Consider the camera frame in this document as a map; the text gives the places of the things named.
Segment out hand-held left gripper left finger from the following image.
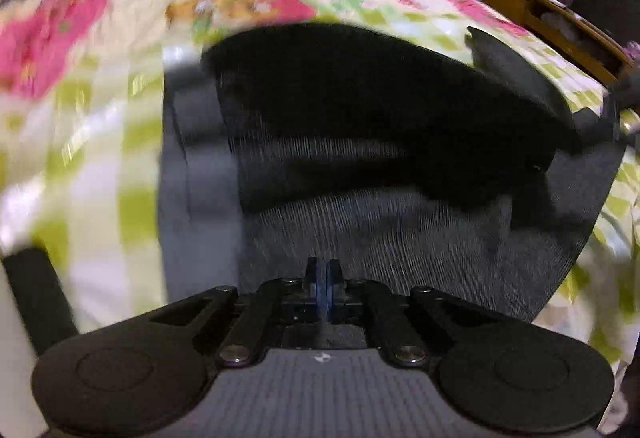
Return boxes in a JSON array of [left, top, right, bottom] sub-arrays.
[[150, 258, 324, 367]]

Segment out wooden shelf unit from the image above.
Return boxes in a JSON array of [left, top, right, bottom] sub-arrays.
[[482, 0, 637, 85]]

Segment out dark grey pants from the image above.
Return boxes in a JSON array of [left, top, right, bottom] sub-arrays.
[[157, 20, 627, 325]]

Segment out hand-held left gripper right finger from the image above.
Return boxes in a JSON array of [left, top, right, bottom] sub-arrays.
[[327, 259, 501, 367]]

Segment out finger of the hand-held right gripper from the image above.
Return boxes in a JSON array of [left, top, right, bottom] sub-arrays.
[[602, 72, 640, 140]]

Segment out black padded bar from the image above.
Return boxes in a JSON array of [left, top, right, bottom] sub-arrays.
[[2, 249, 79, 356]]

